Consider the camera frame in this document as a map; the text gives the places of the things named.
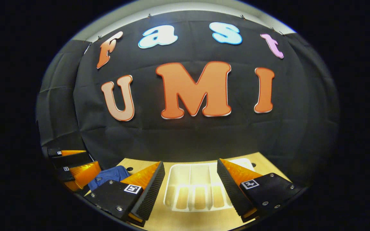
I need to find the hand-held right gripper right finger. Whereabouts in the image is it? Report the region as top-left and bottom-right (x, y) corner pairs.
(217, 158), (303, 223)

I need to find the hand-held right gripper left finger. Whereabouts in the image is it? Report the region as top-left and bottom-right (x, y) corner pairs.
(85, 161), (165, 227)

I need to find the blue schoolbag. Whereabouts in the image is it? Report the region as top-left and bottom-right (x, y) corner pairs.
(88, 166), (131, 192)

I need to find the white bookshelf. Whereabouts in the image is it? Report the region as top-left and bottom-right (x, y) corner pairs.
(163, 158), (256, 212)

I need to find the black backdrop cloth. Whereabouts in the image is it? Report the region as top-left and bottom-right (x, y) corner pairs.
(36, 11), (340, 190)

